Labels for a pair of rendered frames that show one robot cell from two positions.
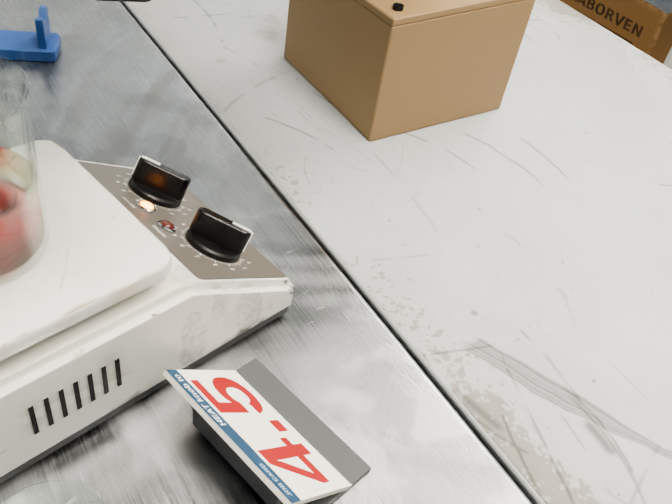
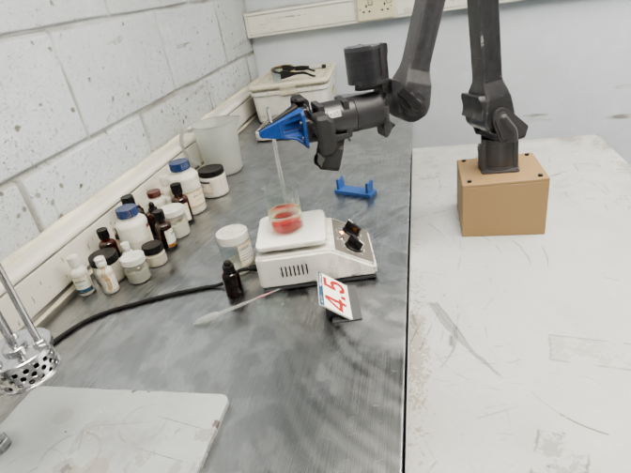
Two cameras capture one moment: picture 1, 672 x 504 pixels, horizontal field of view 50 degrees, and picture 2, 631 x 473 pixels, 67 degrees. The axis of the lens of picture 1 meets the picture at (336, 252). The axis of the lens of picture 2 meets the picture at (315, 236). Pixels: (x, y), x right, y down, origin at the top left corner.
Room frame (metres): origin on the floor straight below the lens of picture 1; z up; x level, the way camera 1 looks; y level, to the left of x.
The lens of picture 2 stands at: (-0.17, -0.47, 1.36)
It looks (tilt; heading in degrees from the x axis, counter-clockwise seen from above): 28 degrees down; 54
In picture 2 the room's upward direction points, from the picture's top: 9 degrees counter-clockwise
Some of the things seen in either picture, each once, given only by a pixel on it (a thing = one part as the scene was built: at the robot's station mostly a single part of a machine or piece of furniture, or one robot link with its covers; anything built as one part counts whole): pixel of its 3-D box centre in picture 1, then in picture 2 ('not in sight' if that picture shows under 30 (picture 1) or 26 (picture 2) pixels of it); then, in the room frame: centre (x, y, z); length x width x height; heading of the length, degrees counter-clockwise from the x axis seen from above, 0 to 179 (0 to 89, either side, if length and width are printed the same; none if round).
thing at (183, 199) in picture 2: not in sight; (180, 203); (0.19, 0.55, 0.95); 0.04 x 0.04 x 0.10
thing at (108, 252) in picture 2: not in sight; (107, 267); (-0.03, 0.43, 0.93); 0.05 x 0.05 x 0.06
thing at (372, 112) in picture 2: not in sight; (372, 110); (0.39, 0.09, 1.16); 0.07 x 0.06 x 0.09; 155
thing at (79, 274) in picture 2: not in sight; (79, 274); (-0.08, 0.43, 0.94); 0.03 x 0.03 x 0.08
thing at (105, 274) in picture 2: not in sight; (105, 274); (-0.04, 0.39, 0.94); 0.03 x 0.03 x 0.07
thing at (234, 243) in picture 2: not in sight; (236, 250); (0.16, 0.25, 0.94); 0.06 x 0.06 x 0.08
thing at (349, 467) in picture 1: (269, 423); (338, 294); (0.20, 0.02, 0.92); 0.09 x 0.06 x 0.04; 52
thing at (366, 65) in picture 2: not in sight; (382, 81); (0.41, 0.08, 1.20); 0.11 x 0.08 x 0.12; 154
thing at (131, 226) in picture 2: not in sight; (134, 232); (0.05, 0.47, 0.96); 0.06 x 0.06 x 0.11
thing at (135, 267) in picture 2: not in sight; (135, 267); (0.01, 0.38, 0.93); 0.05 x 0.05 x 0.05
